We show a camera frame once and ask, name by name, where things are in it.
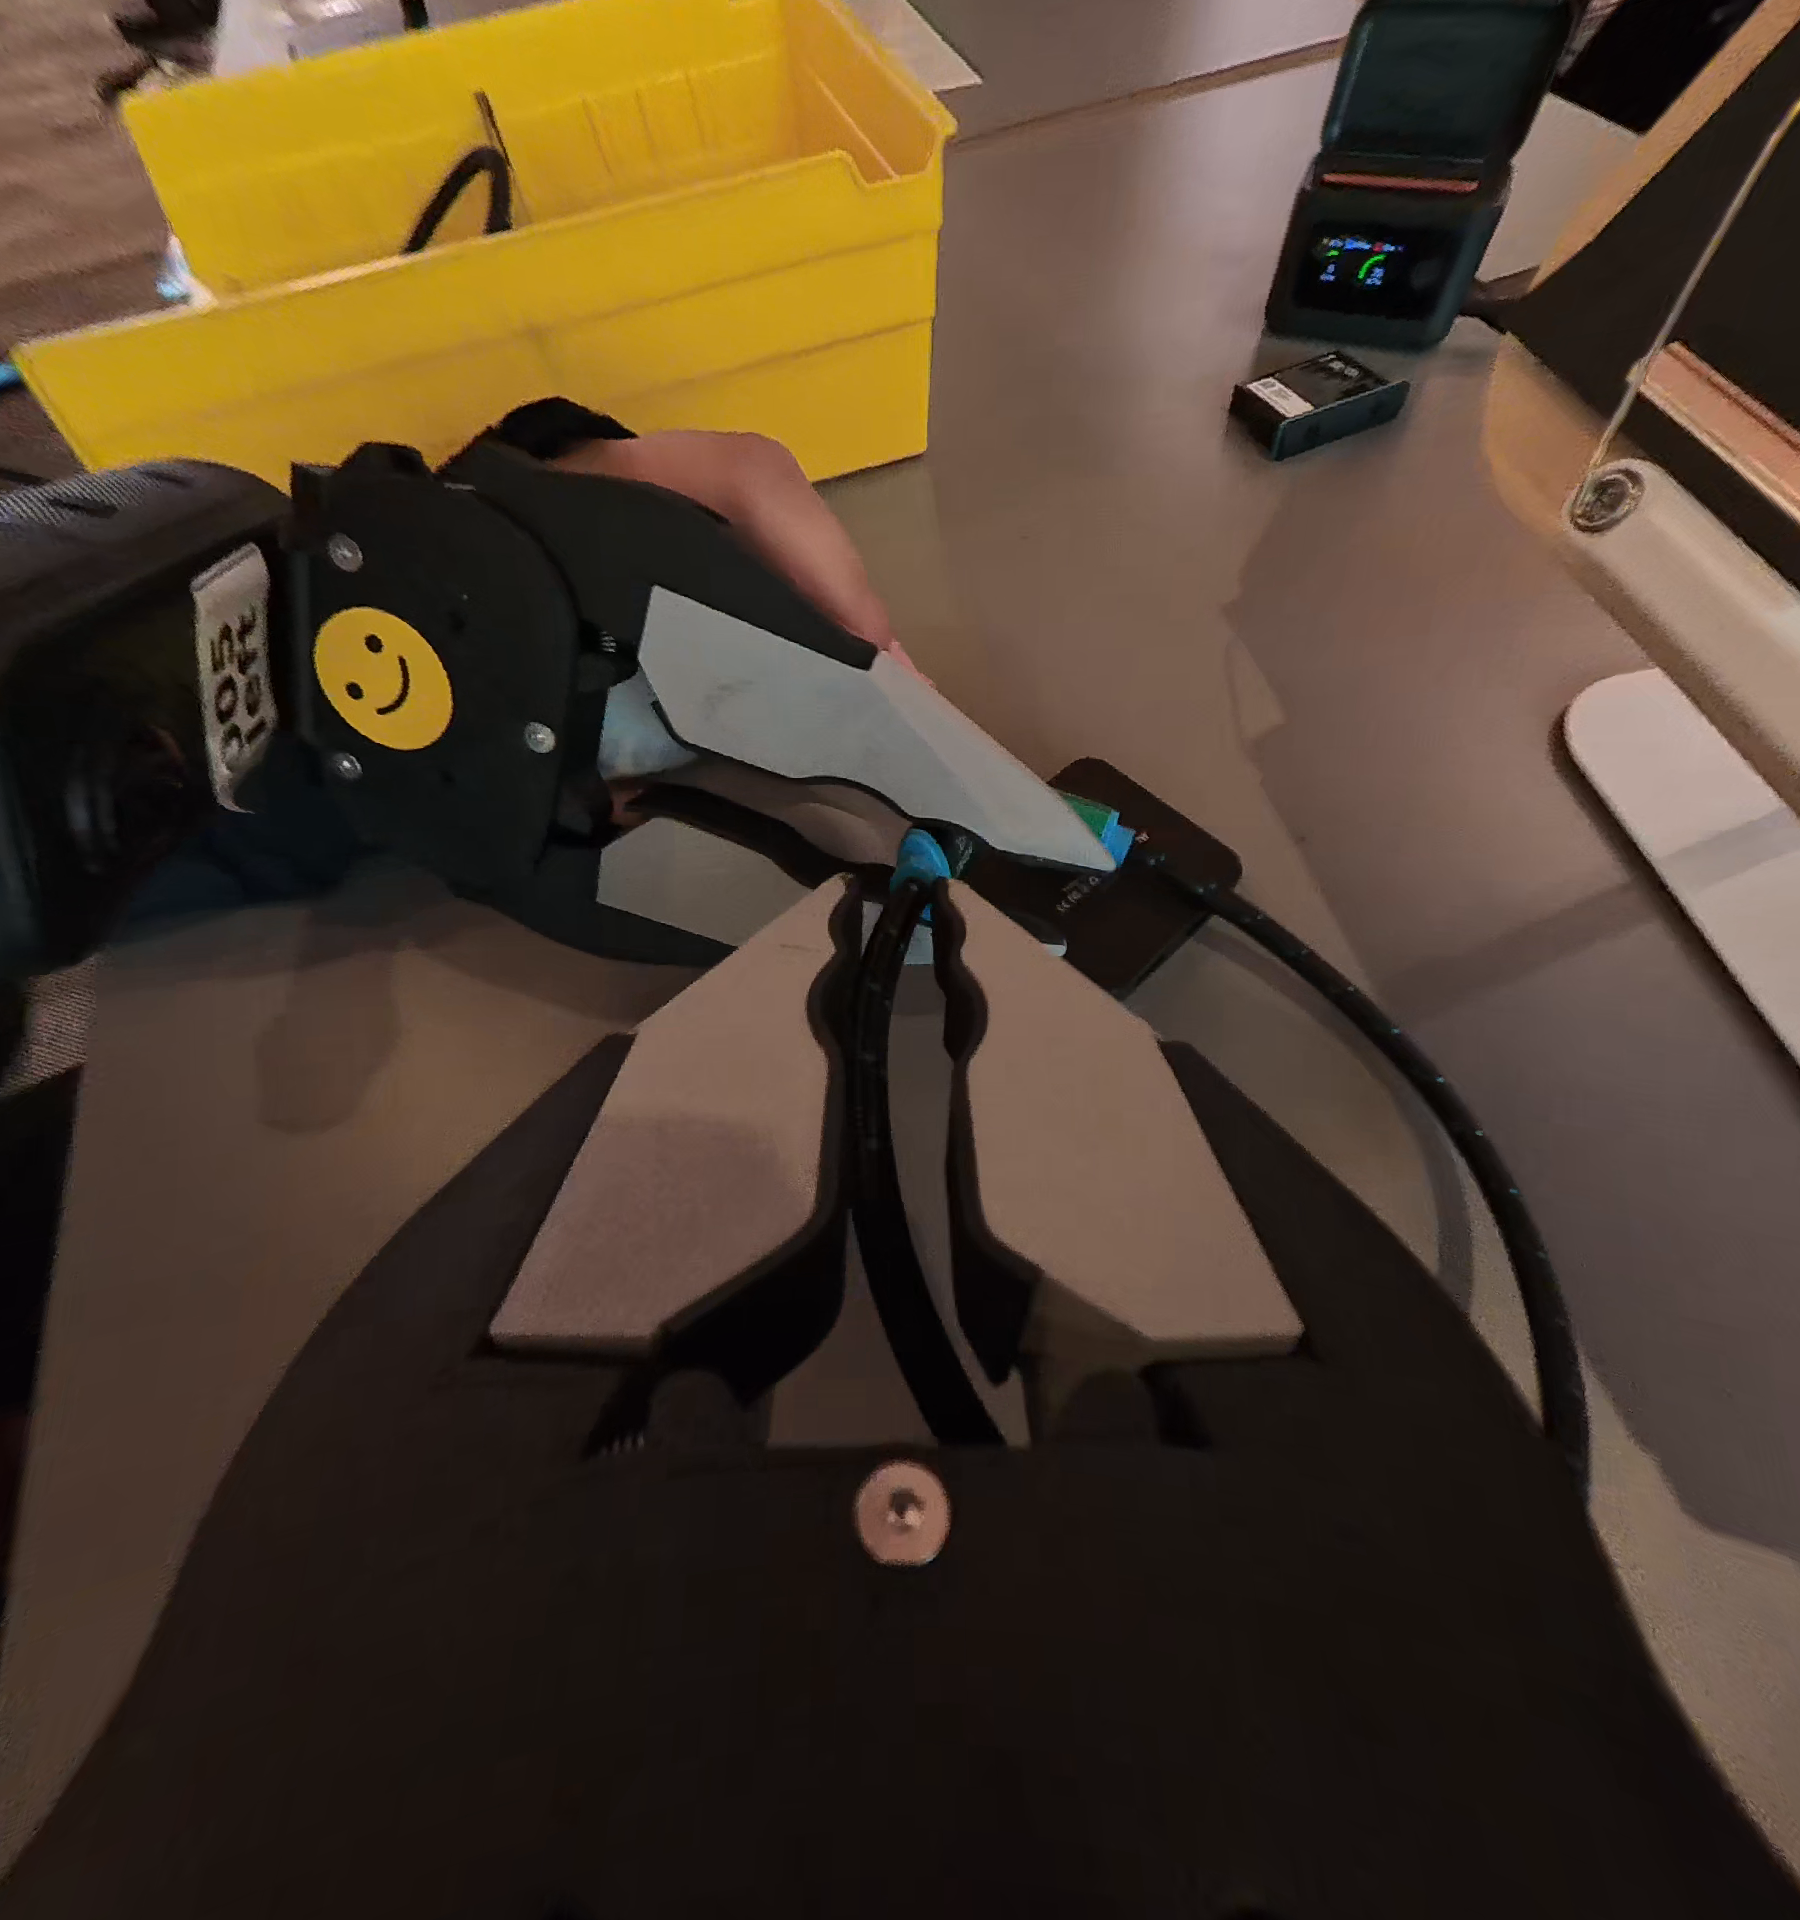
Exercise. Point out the yellow plastic bin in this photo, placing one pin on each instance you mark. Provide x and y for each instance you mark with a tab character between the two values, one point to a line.
693	315

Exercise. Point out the dark green charger case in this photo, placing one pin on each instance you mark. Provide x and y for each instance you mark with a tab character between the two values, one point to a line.
1419	123

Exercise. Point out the person's left forearm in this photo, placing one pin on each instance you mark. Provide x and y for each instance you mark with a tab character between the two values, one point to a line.
539	427

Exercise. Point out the white monitor stand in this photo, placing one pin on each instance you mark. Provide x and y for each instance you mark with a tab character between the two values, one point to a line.
1708	844

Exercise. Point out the small black battery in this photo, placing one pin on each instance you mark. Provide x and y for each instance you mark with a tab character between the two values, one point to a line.
1323	408

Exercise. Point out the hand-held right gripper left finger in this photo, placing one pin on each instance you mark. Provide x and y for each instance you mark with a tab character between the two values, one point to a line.
673	1142

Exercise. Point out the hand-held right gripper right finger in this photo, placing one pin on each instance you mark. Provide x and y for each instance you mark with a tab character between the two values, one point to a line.
1128	1174

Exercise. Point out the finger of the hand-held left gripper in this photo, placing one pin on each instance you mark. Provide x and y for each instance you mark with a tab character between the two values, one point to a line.
843	725
673	898

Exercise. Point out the person's left hand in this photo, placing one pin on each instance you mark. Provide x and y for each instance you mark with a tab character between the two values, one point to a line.
764	498

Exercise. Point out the black hdmi port adapter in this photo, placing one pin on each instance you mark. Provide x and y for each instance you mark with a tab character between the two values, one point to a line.
1152	898

